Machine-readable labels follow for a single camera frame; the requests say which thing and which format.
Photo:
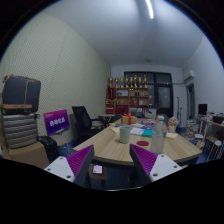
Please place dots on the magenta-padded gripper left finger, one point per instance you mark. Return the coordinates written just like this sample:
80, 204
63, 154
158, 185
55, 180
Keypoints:
78, 160

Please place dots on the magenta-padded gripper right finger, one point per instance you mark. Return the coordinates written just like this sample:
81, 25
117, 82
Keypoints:
145, 159

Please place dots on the clear plastic water bottle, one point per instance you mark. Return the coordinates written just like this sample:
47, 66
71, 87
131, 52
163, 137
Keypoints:
158, 136

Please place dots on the flat round red coaster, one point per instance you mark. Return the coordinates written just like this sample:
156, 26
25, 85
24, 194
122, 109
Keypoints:
142, 143

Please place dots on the small pink box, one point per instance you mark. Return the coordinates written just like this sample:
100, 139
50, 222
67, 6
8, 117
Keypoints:
97, 169

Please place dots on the teal book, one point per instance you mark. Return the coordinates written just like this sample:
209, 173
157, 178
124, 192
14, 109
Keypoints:
147, 133

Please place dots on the brown wooden stool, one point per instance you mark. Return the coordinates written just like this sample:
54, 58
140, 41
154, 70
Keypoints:
105, 173

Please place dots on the white printed paper booklet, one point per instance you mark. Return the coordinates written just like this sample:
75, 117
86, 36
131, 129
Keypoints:
136, 130

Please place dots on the pale green cup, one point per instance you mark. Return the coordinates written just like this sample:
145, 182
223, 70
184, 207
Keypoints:
125, 135

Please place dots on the small black suitcase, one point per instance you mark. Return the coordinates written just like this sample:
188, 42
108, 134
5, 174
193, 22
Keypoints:
49, 148

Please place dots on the yellow notepad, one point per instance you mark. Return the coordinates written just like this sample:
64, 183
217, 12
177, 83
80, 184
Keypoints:
172, 135

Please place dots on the black office chair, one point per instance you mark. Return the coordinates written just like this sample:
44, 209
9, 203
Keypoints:
81, 121

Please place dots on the yellow gift box red ribbon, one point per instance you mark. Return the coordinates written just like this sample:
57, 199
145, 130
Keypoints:
128, 120

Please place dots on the purple sign board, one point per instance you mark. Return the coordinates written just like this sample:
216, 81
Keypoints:
56, 122

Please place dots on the flower bouquet in white pot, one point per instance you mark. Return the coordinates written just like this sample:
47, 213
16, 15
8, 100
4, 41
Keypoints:
173, 122

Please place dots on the brown cardboard box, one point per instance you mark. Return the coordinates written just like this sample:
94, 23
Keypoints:
26, 156

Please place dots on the small white round table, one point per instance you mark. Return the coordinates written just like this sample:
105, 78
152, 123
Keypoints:
106, 116

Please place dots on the wooden shelf unit with trophies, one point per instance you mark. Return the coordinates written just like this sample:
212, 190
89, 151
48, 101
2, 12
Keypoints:
128, 96

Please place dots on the silver ribbed suitcase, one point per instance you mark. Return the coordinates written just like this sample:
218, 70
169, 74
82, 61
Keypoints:
19, 130

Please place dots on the cluttered side desk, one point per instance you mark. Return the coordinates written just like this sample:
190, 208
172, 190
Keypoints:
213, 130

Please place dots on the computer monitor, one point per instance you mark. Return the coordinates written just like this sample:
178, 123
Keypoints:
202, 109

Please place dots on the dark suitcase with tan trim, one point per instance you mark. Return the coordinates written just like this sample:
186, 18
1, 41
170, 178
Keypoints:
20, 93

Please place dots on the white wall air conditioner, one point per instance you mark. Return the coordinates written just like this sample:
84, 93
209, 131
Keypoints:
188, 76

